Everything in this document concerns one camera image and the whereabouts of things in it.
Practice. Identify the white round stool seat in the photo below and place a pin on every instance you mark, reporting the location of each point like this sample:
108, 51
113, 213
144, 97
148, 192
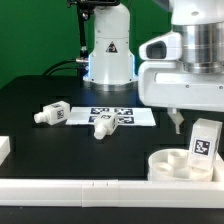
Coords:
171, 165

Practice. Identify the white block left edge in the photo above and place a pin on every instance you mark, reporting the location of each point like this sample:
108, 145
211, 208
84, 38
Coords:
4, 148

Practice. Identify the white obstacle fence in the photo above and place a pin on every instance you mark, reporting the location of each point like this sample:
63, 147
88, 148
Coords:
115, 193

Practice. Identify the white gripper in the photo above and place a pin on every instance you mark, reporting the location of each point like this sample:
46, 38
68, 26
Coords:
166, 84

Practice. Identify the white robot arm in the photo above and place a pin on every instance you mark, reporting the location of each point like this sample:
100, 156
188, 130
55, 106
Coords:
199, 22

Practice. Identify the white paper marker sheet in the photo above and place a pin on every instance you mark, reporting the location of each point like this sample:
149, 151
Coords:
126, 116

